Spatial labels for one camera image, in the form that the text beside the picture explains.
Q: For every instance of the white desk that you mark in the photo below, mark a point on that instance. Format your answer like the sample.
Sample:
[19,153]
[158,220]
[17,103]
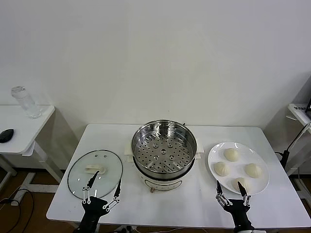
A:
[300,116]

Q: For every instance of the white oval plate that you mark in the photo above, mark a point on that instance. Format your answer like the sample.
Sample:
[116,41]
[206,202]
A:
[244,158]

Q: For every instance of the white side table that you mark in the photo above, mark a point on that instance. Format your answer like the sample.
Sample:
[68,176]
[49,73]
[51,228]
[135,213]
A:
[22,126]

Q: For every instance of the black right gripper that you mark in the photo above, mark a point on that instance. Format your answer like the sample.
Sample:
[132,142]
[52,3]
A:
[238,211]

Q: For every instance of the clear glass bottle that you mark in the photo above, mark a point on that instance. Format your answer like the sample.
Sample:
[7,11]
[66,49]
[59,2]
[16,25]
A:
[28,104]

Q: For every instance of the glass pot lid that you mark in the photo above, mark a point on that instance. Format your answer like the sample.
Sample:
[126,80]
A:
[90,167]

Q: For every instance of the black computer mouse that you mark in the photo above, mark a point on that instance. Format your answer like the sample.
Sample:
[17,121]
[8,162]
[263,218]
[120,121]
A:
[6,135]

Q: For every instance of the white steamed baozi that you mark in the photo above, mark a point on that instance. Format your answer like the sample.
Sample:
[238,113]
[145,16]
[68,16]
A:
[236,182]
[221,168]
[231,154]
[254,170]

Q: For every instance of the white printed label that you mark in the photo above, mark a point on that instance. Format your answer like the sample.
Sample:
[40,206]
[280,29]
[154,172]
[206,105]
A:
[299,108]

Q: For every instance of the perforated steel steamer basket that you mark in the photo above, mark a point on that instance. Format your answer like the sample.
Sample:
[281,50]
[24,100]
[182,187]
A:
[165,155]

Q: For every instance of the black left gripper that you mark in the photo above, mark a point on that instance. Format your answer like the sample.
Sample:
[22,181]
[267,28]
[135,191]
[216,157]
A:
[93,205]

